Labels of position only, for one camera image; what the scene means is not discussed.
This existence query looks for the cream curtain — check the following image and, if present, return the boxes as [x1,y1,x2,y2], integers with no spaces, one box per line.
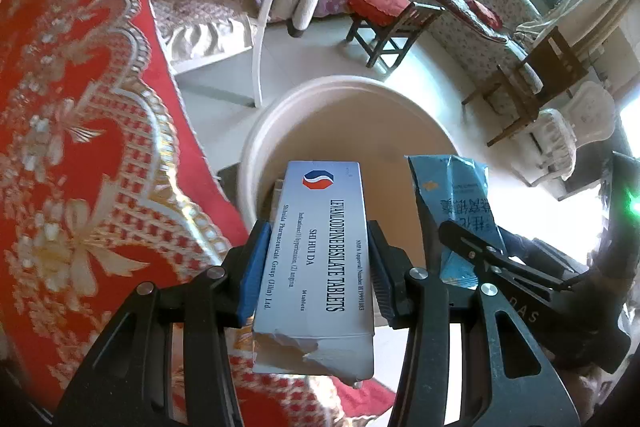
[515,4,566,42]

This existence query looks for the red floral tablecloth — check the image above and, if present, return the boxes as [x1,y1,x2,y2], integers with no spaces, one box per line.
[0,0,396,427]

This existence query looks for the blue packet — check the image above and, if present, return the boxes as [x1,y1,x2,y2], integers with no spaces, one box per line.
[407,153,506,290]

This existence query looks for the cream plastic bucket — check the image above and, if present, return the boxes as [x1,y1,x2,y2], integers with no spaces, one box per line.
[237,76,463,328]

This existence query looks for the white lattice plastic chair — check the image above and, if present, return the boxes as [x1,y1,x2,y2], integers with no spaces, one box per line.
[520,82,621,188]

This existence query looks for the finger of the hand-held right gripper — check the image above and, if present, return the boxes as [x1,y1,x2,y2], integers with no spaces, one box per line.
[417,199,443,270]
[437,219,576,293]

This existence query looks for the white tablet box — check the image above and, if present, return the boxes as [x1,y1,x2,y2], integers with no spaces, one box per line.
[251,160,377,389]

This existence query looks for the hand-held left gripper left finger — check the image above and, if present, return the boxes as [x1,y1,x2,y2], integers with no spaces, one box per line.
[52,219,273,427]

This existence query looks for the floral sofa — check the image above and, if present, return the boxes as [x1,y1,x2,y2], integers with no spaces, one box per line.
[375,0,546,92]

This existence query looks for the red stool cushion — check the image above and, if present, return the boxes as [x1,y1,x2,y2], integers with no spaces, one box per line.
[347,0,416,28]

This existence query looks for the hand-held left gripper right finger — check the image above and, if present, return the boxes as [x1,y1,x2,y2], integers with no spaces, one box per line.
[367,219,581,427]

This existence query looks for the red sofa pillow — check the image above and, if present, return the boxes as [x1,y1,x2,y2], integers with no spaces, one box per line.
[467,0,503,30]

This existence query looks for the dark wooden stool chair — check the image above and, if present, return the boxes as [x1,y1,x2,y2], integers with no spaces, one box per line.
[345,0,446,70]

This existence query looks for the floral seat cushion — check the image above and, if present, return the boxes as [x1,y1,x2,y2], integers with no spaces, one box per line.
[152,0,261,68]

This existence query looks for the brown wooden armchair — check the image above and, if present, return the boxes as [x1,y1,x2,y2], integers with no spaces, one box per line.
[462,27,591,148]

